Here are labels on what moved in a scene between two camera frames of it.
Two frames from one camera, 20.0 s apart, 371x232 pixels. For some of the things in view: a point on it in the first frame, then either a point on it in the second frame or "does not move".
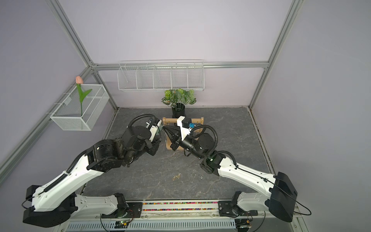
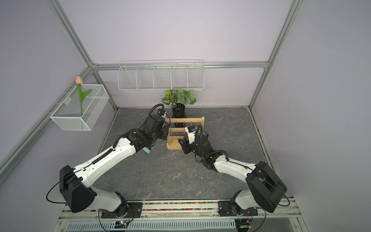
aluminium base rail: [186, 211] does not move
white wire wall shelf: [161, 75] does not move
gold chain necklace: [178, 176] does not move
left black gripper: [156, 144] → [165, 130]
